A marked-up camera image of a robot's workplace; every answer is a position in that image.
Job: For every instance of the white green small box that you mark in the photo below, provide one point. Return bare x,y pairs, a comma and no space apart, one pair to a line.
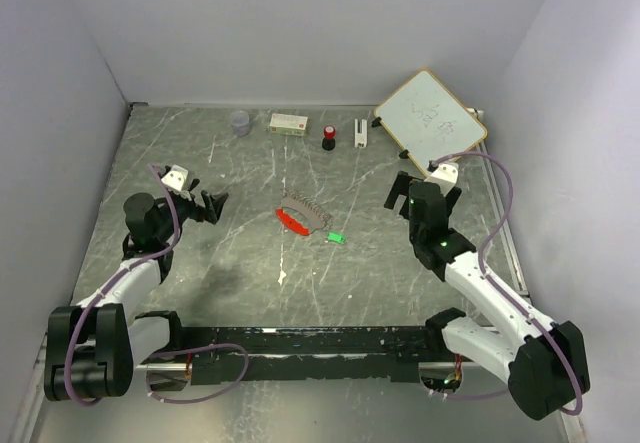
288,125

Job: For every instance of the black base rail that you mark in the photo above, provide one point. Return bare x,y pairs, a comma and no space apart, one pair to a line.
400,354

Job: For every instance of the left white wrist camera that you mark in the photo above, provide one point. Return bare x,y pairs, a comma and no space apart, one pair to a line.
178,180

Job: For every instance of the red black stamp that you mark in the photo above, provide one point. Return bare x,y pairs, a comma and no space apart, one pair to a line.
328,142

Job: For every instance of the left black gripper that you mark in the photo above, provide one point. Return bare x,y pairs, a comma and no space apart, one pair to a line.
213,207

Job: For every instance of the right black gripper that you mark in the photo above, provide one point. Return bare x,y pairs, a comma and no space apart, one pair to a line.
400,186

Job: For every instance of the clear plastic cup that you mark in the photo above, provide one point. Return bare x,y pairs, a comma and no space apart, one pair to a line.
240,123

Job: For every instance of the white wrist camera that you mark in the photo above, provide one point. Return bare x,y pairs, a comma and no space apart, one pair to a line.
445,176
178,180

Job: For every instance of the small whiteboard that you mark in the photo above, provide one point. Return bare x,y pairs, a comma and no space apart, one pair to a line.
428,121

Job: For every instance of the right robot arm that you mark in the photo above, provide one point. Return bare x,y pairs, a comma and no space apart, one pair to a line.
542,362

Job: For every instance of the white stapler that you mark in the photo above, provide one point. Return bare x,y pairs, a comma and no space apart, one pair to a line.
360,133

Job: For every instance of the green key tag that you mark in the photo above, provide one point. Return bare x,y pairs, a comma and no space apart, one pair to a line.
336,237

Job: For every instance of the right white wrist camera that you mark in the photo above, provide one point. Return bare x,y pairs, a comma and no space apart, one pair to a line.
445,176

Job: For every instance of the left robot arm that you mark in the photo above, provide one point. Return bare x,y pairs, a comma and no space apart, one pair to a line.
94,346

